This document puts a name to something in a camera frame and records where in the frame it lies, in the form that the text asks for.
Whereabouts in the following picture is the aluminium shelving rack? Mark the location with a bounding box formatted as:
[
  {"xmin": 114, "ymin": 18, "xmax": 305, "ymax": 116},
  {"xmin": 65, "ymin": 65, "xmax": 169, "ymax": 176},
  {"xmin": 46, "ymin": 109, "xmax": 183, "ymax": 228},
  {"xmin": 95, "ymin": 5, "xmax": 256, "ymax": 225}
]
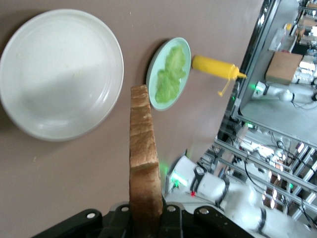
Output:
[{"xmin": 215, "ymin": 119, "xmax": 317, "ymax": 224}]

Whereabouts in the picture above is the yellow mustard squeeze bottle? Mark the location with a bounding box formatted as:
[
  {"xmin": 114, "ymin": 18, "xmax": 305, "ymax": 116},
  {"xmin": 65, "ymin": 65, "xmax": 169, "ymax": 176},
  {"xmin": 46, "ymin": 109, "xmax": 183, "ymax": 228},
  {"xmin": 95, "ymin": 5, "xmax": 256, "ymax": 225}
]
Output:
[{"xmin": 192, "ymin": 55, "xmax": 248, "ymax": 97}]

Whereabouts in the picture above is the green lettuce leaf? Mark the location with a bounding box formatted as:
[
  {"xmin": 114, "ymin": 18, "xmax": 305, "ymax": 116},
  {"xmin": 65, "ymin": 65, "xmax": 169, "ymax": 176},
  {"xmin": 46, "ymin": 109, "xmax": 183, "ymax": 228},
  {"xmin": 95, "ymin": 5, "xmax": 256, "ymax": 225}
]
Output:
[{"xmin": 155, "ymin": 46, "xmax": 187, "ymax": 104}]

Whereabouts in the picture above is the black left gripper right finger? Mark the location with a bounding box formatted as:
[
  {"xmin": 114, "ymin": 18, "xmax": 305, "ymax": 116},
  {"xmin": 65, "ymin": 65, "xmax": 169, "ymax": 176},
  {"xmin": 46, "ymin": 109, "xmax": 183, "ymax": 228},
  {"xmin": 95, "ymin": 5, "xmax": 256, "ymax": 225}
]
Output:
[{"xmin": 158, "ymin": 203, "xmax": 256, "ymax": 238}]

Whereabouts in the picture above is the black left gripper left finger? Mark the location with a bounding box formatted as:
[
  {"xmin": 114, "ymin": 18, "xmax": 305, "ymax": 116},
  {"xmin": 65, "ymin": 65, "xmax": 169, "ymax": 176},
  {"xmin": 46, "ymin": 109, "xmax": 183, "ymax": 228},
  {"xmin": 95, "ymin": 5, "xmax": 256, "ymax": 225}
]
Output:
[{"xmin": 32, "ymin": 203, "xmax": 135, "ymax": 238}]

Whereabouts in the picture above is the mint green plate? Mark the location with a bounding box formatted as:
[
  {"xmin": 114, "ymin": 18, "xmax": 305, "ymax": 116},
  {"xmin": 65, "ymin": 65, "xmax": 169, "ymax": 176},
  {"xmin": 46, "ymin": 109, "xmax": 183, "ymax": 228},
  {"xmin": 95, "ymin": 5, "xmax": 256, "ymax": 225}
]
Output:
[{"xmin": 145, "ymin": 37, "xmax": 192, "ymax": 112}]

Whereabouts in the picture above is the beige plate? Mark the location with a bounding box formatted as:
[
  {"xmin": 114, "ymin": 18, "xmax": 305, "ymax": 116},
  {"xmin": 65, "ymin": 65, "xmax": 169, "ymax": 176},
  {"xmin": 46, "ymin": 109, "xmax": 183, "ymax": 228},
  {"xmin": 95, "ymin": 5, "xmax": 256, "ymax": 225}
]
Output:
[{"xmin": 0, "ymin": 9, "xmax": 124, "ymax": 142}]

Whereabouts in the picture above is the brown box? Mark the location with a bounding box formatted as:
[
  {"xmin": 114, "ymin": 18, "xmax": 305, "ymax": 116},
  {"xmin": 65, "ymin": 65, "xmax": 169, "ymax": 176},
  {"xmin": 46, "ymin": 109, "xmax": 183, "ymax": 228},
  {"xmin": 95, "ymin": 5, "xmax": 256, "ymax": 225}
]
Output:
[{"xmin": 264, "ymin": 51, "xmax": 304, "ymax": 86}]

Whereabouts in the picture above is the aluminium table frame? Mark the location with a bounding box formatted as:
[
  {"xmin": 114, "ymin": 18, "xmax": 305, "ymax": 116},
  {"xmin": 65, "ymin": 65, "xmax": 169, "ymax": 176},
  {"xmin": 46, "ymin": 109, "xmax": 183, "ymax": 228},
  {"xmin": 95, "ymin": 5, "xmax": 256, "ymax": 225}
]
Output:
[{"xmin": 230, "ymin": 0, "xmax": 277, "ymax": 122}]

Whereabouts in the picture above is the brown toast bread slice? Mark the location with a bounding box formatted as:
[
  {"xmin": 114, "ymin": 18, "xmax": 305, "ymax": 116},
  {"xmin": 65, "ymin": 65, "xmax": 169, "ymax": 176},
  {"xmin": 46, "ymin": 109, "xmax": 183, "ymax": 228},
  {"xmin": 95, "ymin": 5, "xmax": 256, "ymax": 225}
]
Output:
[{"xmin": 128, "ymin": 84, "xmax": 164, "ymax": 238}]

